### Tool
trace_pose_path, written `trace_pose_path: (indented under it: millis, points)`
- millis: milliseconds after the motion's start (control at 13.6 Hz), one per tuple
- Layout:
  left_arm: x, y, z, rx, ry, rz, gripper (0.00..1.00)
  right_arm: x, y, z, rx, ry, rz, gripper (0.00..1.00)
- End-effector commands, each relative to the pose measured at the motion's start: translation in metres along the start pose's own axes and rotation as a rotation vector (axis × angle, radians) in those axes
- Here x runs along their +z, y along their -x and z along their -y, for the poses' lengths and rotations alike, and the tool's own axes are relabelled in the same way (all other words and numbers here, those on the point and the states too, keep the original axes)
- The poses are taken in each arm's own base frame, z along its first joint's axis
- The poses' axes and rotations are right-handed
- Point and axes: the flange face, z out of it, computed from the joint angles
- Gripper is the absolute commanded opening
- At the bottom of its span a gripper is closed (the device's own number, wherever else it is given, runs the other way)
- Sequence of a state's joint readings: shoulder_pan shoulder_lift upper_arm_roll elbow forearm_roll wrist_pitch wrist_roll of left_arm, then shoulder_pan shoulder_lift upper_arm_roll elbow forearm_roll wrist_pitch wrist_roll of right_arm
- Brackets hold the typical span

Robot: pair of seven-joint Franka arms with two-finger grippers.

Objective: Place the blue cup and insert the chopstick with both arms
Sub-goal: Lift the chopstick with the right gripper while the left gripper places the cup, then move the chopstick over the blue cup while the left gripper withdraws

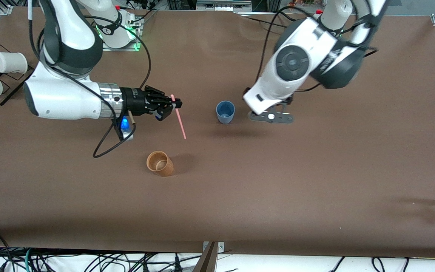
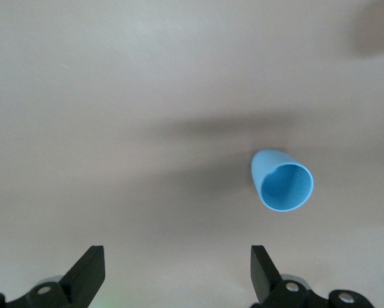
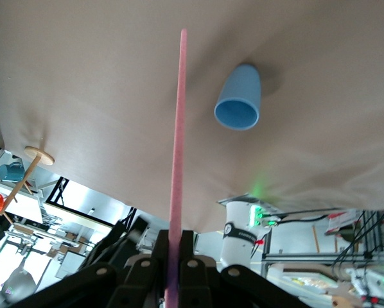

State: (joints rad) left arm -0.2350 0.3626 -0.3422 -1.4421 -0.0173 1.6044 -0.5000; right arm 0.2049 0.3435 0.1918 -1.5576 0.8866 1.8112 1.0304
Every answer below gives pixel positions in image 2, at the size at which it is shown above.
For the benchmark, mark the blue plastic cup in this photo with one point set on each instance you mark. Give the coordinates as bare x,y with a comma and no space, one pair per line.
266,163

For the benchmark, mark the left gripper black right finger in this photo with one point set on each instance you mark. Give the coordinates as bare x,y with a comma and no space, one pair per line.
269,288

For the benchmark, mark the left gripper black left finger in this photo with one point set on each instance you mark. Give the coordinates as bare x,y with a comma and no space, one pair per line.
83,282

